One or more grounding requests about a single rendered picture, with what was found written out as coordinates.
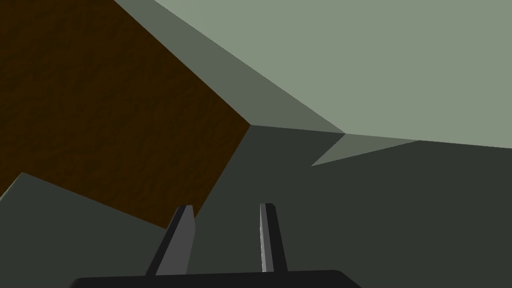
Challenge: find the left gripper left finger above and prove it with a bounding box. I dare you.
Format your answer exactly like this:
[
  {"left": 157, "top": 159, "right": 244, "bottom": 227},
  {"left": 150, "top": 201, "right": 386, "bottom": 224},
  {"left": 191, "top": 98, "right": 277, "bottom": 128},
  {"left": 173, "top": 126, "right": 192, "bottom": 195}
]
[{"left": 145, "top": 204, "right": 197, "bottom": 277}]

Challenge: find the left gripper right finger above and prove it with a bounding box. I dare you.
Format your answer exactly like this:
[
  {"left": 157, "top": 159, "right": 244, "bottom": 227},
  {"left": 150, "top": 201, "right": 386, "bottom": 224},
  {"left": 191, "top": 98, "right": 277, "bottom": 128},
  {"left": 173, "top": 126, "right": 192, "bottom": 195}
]
[{"left": 259, "top": 202, "right": 289, "bottom": 273}]

